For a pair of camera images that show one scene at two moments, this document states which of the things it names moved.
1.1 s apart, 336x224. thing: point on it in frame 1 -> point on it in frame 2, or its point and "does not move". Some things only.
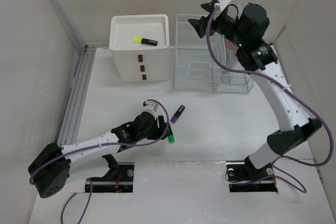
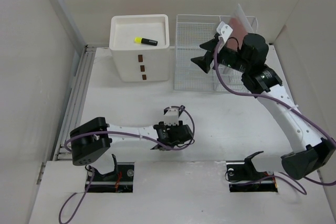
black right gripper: [199, 25] -> [204, 62]
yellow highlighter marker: [139, 40] does not move
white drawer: [142, 68] does not move
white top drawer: [144, 56] does not move
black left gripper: [159, 129] -> [167, 127]
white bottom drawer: [134, 77] does not move
